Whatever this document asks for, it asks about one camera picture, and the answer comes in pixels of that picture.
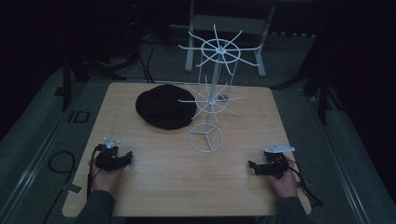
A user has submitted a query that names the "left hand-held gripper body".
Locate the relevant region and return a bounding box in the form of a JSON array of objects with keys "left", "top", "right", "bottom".
[{"left": 94, "top": 136, "right": 127, "bottom": 173}]

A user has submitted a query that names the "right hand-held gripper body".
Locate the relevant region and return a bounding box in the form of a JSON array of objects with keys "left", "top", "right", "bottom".
[{"left": 262, "top": 142, "right": 296, "bottom": 180}]

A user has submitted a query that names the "black hat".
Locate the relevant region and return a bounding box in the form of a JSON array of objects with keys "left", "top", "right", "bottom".
[{"left": 134, "top": 83, "right": 198, "bottom": 131}]

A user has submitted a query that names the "white wire display rack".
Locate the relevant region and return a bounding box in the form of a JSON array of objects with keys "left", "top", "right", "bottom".
[{"left": 177, "top": 23, "right": 263, "bottom": 154}]

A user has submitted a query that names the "person's left hand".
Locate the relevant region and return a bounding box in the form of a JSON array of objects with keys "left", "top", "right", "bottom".
[{"left": 90, "top": 161, "right": 127, "bottom": 194}]

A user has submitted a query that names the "person's right hand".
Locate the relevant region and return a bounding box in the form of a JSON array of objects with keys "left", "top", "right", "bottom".
[{"left": 268, "top": 160, "right": 299, "bottom": 199}]

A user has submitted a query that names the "black tripod stand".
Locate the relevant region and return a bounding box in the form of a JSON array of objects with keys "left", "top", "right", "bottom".
[
  {"left": 269, "top": 66, "right": 345, "bottom": 126},
  {"left": 60, "top": 52, "right": 128, "bottom": 112}
]

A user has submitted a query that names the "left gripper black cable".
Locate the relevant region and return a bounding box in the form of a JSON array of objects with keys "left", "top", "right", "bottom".
[{"left": 86, "top": 145, "right": 105, "bottom": 200}]

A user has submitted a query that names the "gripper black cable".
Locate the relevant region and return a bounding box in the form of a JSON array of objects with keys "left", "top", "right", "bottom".
[
  {"left": 286, "top": 159, "right": 325, "bottom": 208},
  {"left": 86, "top": 145, "right": 105, "bottom": 200}
]

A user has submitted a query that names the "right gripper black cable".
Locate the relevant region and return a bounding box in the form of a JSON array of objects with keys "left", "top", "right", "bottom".
[{"left": 286, "top": 159, "right": 325, "bottom": 208}]

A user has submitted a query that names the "black looped floor cable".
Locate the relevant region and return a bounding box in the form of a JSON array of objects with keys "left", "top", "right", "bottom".
[{"left": 47, "top": 150, "right": 77, "bottom": 175}]

